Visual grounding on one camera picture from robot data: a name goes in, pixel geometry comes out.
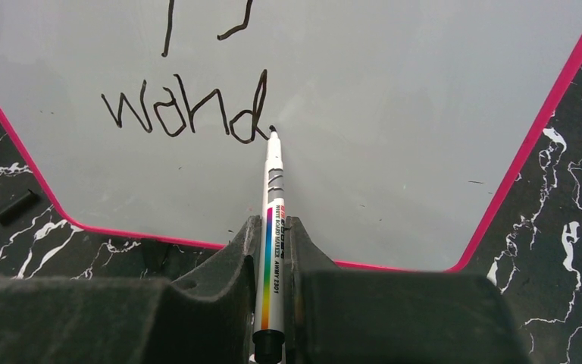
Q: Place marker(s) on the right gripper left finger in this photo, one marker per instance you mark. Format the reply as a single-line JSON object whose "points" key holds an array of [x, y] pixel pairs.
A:
{"points": [[204, 316]]}

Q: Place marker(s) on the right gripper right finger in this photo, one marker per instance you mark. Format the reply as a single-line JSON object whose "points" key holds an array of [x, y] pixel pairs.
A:
{"points": [[352, 315]]}

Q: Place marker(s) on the white whiteboard marker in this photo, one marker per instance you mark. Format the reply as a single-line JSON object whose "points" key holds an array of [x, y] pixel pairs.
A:
{"points": [[269, 328]]}

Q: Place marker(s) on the pink framed whiteboard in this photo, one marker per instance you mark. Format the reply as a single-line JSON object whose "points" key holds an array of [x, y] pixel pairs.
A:
{"points": [[402, 122]]}

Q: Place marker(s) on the black marker cap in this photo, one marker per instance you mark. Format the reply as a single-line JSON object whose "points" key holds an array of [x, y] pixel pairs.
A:
{"points": [[17, 206]]}

